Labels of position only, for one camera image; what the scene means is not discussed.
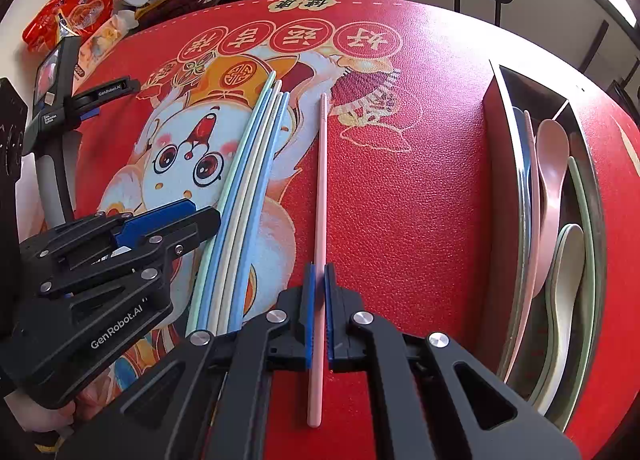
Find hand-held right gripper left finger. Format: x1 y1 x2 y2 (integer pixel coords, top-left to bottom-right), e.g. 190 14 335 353
55 264 316 460

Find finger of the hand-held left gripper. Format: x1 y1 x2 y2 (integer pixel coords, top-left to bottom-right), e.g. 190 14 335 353
20 200 197 271
37 207 221 297

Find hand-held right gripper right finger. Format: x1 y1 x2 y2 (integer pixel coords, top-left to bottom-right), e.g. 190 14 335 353
326 265 583 460

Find single pink chopstick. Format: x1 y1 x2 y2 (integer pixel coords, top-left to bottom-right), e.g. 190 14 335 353
306 92 331 428

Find white plastic spoon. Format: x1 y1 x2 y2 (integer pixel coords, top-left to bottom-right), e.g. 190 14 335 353
542 224 587 391

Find green plastic spoon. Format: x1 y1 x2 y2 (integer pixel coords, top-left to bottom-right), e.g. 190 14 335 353
545 156 598 433

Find pink plastic spoon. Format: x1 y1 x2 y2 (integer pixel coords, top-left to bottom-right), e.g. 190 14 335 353
500 119 572 383

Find stainless steel utensil tray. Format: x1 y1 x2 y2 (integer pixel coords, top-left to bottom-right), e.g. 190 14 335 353
482 60 608 433

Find red printed table mat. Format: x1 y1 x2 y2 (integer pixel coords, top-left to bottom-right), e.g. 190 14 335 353
10 0 640 460

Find red snack bag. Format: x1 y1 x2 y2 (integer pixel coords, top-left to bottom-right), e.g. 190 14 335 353
22 0 123 55

